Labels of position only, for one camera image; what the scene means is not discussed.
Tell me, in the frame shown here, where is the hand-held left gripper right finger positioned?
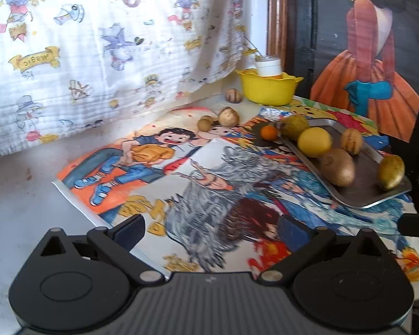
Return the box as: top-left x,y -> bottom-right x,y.
258,215 -> 385,284

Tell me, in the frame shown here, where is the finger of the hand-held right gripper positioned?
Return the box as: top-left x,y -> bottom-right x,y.
397,214 -> 419,240

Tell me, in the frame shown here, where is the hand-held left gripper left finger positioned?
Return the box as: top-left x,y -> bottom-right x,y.
38,214 -> 165,286

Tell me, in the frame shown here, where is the green pear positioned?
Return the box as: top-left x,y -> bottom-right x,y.
280,114 -> 310,140
377,154 -> 406,191

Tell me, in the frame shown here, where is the metal tray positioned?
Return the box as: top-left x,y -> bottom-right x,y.
276,118 -> 413,209

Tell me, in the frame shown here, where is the brown kiwi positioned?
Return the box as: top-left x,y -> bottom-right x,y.
318,148 -> 356,186

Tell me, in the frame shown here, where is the yellow lemon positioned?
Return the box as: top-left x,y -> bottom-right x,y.
297,126 -> 333,158

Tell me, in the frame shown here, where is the small orange kumquat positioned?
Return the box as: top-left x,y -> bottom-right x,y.
260,126 -> 278,142

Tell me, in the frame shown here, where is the large striped pepino melon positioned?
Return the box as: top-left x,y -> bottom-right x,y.
340,128 -> 364,156

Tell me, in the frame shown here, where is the small striped pepino melon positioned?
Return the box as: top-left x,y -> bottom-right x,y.
218,107 -> 240,128

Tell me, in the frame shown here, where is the cartoon boys drawing sheet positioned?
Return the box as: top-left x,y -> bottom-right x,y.
52,106 -> 262,227

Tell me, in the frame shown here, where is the grey-haired figures drawing sheet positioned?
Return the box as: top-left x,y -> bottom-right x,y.
115,138 -> 419,283

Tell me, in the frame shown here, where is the yellow and red drawing sheet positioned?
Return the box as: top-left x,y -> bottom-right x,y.
258,98 -> 392,147

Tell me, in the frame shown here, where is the yellow plastic bowl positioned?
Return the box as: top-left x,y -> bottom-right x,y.
235,69 -> 305,106

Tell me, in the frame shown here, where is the white capped bottle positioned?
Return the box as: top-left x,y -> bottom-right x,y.
255,56 -> 283,78

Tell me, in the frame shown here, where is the white cartoon printed blanket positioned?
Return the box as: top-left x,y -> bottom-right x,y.
0,0 -> 252,163

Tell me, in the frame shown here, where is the yellow flower sprig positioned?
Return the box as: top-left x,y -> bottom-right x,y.
242,37 -> 266,60

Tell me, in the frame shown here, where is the black panelled door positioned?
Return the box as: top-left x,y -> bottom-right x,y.
287,0 -> 419,213

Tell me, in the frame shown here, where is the wall poster with orange dress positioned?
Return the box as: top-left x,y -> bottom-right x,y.
309,0 -> 419,143

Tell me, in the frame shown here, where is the brown wooden frame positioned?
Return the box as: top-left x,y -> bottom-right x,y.
266,0 -> 289,67

